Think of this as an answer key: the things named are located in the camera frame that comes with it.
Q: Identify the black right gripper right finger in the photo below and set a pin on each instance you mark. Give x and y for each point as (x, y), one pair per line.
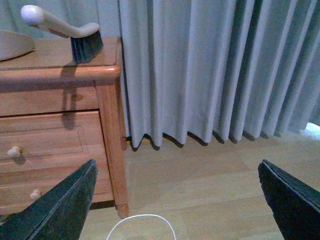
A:
(295, 205)

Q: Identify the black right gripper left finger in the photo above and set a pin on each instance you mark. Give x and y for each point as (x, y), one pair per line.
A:
(60, 214)

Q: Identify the beige plastic dustpan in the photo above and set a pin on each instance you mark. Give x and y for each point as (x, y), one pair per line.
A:
(13, 44)

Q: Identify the lower wooden drawer knob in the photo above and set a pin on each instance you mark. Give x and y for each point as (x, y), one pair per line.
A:
(35, 195)

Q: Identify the wooden drawer knob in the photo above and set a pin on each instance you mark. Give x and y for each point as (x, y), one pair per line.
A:
(35, 195)
(15, 152)

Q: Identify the upper wooden drawer knob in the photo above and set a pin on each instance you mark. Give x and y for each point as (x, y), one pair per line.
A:
(15, 152)

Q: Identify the wooden nightstand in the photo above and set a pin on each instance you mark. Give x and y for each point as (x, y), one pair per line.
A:
(62, 114)

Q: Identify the light grey curtain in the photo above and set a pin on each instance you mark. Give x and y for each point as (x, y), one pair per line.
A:
(224, 67)

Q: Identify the beige hand brush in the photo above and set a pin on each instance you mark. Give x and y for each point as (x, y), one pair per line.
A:
(86, 41)

